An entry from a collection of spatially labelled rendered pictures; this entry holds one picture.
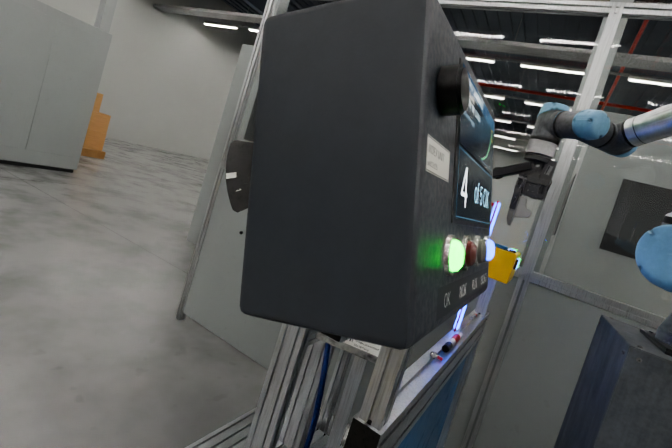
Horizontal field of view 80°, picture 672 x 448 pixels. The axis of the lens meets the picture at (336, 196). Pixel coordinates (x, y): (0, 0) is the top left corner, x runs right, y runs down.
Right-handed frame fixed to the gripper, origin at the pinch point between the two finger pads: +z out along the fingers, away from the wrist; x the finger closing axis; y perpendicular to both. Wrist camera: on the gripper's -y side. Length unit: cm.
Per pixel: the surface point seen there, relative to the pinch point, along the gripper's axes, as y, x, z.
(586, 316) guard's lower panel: 31, 45, 24
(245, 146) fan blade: -72, -37, 2
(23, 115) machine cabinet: -582, 109, 57
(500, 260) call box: 2.0, -3.7, 11.5
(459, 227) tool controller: 7, -98, 1
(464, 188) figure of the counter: 7, -98, -1
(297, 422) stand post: -47, 5, 97
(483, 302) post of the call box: 0.8, 3.4, 26.0
